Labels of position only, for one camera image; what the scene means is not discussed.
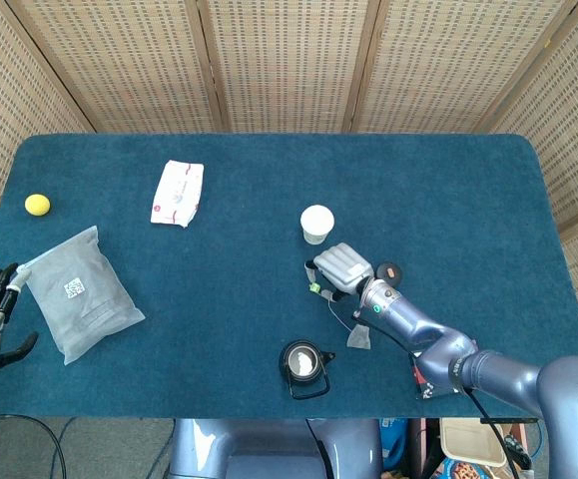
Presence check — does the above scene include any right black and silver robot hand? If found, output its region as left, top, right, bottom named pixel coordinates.
left=302, top=242, right=375, bottom=303

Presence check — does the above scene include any grey tea bag with string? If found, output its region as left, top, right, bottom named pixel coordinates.
left=307, top=281, right=372, bottom=350

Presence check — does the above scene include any black round lid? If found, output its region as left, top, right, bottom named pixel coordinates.
left=375, top=260, right=403, bottom=287

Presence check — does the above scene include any black teapot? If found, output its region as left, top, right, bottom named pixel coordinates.
left=278, top=339, right=337, bottom=400

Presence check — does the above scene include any dark red-patterned box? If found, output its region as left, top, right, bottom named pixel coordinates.
left=410, top=348, right=465, bottom=400

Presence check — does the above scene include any white paper cup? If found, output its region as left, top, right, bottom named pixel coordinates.
left=298, top=204, right=335, bottom=245

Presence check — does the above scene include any blue table mat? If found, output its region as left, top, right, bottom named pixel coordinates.
left=0, top=132, right=578, bottom=419

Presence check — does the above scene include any grey plastic pouch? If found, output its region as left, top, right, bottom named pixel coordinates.
left=18, top=225, right=146, bottom=366

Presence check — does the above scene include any yellow ball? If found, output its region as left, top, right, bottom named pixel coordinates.
left=24, top=194, right=52, bottom=217

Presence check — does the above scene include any white tissue pack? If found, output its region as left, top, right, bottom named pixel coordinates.
left=150, top=159, right=206, bottom=229

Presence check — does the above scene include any blue package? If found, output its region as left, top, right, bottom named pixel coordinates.
left=378, top=417, right=409, bottom=470

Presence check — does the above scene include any blue-grey robot torso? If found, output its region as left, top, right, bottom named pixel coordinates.
left=168, top=417, right=384, bottom=479

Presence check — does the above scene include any beige tray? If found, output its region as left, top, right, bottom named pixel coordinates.
left=439, top=417, right=508, bottom=468

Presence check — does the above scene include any printed cookie box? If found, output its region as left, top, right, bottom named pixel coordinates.
left=430, top=456, right=502, bottom=479

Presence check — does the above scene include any black floor cable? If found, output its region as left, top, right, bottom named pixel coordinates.
left=0, top=411, right=69, bottom=479

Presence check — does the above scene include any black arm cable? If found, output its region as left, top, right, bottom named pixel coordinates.
left=351, top=311, right=527, bottom=479

